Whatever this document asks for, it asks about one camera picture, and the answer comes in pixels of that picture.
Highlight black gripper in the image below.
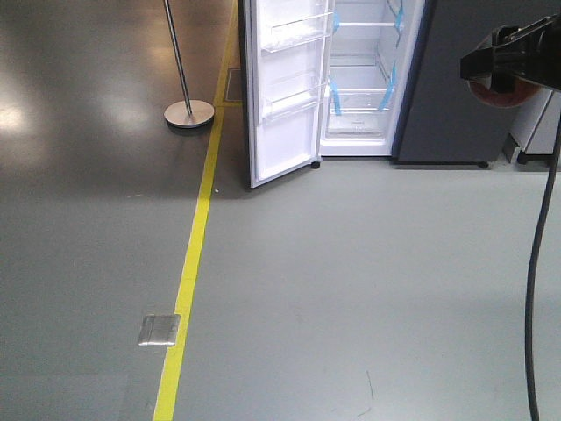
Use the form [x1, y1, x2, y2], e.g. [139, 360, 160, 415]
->
[460, 14, 560, 93]

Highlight red yellow apple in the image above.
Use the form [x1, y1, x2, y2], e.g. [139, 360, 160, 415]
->
[468, 79, 541, 109]

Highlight grey fridge body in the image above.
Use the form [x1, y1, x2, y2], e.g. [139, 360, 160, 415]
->
[321, 1, 560, 167]

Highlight clear fridge crisper drawer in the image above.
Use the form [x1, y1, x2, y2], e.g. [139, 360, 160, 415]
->
[327, 89, 392, 137]

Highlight white fridge door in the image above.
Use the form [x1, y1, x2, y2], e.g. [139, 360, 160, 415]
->
[238, 1, 334, 189]

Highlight grey kitchen cabinets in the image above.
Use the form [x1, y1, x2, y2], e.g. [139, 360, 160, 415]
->
[503, 89, 560, 164]

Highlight clear door shelf bin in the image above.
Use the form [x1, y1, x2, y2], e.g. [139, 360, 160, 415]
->
[259, 71, 326, 122]
[259, 11, 333, 53]

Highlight silver sign stand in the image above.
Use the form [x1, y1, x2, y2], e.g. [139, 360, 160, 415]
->
[163, 0, 215, 129]

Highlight metal floor socket plate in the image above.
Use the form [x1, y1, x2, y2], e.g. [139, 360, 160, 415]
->
[137, 314, 181, 347]

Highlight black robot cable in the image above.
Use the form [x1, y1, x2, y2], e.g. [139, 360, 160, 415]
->
[523, 126, 561, 421]

